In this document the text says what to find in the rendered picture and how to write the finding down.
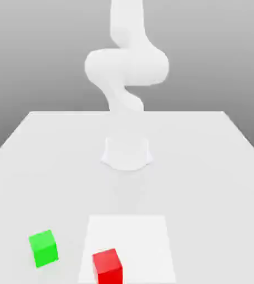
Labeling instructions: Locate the small red cube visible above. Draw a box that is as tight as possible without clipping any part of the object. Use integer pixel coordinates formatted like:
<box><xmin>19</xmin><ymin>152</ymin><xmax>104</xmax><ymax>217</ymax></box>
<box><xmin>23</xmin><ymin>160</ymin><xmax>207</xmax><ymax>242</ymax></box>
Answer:
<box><xmin>92</xmin><ymin>248</ymin><xmax>124</xmax><ymax>284</ymax></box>

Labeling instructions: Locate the small green cube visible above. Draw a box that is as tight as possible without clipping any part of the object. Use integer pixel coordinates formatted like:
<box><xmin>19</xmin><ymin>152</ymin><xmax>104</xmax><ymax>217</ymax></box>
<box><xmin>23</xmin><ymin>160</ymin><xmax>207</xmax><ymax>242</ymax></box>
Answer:
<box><xmin>28</xmin><ymin>229</ymin><xmax>59</xmax><ymax>268</ymax></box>

